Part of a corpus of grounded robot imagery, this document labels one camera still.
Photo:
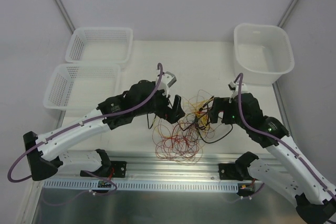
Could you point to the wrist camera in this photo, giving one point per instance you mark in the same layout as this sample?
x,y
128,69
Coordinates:
x,y
234,89
167,80

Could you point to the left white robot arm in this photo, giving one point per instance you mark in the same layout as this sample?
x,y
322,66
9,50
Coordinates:
x,y
49,153

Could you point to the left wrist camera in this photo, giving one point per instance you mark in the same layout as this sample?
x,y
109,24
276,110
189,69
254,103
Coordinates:
x,y
167,80

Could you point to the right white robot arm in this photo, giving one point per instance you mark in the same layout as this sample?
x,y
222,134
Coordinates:
x,y
312,195

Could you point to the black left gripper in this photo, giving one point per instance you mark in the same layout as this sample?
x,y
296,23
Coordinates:
x,y
168,108

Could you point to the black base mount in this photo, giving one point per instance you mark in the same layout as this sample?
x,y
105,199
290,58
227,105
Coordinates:
x,y
233,171
116,168

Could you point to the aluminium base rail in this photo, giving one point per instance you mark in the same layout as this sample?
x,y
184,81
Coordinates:
x,y
147,166

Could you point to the white perforated basket near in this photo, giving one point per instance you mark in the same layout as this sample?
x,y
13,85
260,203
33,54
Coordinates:
x,y
81,86

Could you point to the white solid tub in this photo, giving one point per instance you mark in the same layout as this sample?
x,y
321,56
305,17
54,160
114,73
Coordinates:
x,y
262,53

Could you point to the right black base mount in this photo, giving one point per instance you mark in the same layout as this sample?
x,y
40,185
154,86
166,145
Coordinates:
x,y
233,171

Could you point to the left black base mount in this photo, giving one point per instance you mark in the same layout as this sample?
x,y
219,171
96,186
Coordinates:
x,y
116,168

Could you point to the white perforated basket far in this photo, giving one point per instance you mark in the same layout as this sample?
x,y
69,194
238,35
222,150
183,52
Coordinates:
x,y
106,44

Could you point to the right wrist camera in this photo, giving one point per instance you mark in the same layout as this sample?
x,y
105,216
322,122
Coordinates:
x,y
234,89

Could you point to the white perforated basket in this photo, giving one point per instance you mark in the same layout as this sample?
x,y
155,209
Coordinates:
x,y
81,86
106,44

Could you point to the white slotted cable duct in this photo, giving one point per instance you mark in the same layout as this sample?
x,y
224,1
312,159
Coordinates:
x,y
137,185

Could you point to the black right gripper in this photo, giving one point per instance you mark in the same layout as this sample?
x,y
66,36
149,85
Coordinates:
x,y
219,109

